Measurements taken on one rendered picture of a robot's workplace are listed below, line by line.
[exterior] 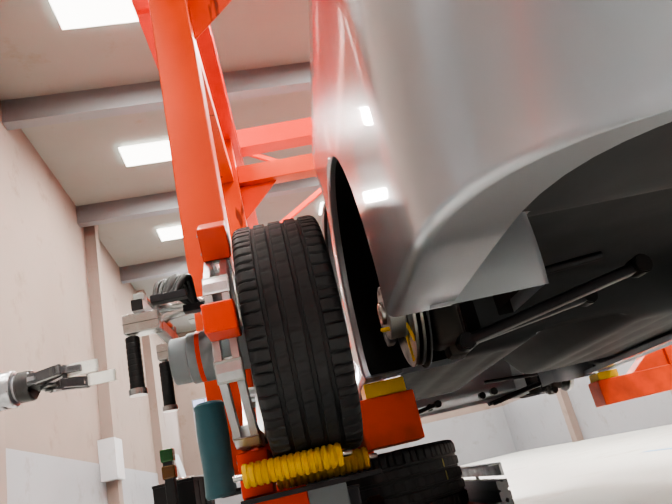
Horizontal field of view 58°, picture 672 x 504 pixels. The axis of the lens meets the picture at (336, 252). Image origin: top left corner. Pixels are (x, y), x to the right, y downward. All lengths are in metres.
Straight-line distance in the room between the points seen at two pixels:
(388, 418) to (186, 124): 1.35
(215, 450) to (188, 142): 1.21
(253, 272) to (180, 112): 1.20
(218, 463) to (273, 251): 0.63
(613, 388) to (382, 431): 2.61
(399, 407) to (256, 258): 0.83
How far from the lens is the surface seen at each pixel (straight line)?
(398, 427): 2.09
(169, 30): 2.80
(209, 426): 1.81
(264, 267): 1.47
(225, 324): 1.39
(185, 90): 2.60
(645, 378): 4.58
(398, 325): 1.65
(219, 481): 1.80
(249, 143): 5.35
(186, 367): 1.71
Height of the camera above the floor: 0.45
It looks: 20 degrees up
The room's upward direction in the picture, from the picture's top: 13 degrees counter-clockwise
